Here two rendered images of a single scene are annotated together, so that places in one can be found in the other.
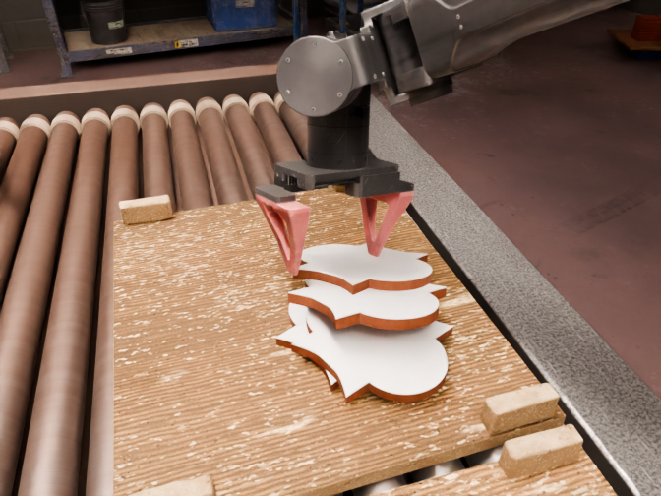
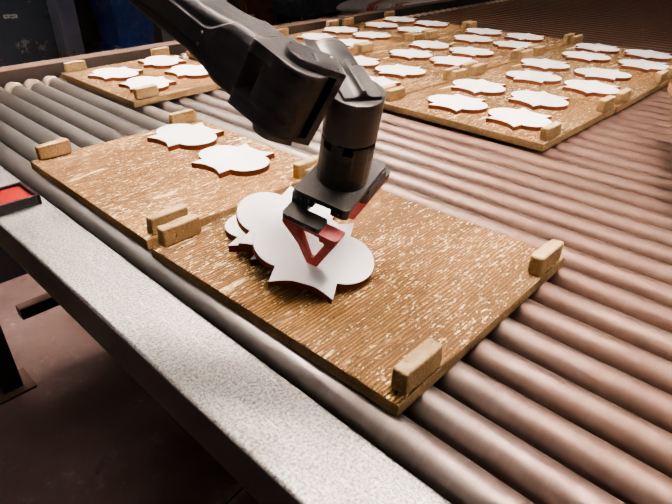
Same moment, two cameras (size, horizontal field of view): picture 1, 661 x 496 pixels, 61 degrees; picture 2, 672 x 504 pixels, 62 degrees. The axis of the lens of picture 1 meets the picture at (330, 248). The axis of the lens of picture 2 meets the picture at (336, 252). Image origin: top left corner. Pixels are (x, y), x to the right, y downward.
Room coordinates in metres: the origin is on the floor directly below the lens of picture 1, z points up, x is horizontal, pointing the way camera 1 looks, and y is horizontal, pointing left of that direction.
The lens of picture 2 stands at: (0.96, -0.29, 1.31)
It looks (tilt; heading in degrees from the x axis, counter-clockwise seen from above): 31 degrees down; 150
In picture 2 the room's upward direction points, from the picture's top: straight up
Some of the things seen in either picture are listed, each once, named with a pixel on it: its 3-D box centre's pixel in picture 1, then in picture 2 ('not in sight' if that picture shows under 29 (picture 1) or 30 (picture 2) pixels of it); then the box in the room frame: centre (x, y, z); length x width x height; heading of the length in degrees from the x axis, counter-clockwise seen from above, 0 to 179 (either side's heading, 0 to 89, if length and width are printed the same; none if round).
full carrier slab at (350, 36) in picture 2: not in sight; (345, 36); (-0.88, 0.79, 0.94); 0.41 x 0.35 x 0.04; 16
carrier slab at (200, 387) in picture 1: (294, 304); (354, 257); (0.43, 0.04, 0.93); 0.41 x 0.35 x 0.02; 17
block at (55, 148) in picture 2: not in sight; (53, 149); (-0.13, -0.26, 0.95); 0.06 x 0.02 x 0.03; 106
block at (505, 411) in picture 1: (519, 407); (179, 229); (0.28, -0.15, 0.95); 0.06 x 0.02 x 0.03; 107
